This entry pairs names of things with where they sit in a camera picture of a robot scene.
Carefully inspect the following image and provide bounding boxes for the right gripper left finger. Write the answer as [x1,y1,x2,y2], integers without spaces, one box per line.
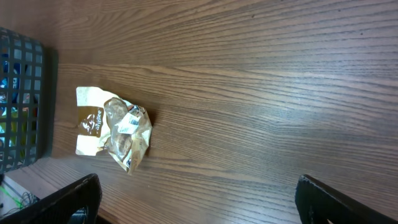
[1,174,102,224]

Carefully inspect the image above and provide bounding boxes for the grey plastic basket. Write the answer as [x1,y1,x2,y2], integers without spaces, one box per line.
[1,28,58,174]

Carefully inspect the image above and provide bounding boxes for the beige brown cookie bag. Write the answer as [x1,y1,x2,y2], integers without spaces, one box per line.
[75,86,152,175]

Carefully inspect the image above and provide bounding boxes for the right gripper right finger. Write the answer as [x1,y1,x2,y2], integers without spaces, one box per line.
[295,174,397,224]

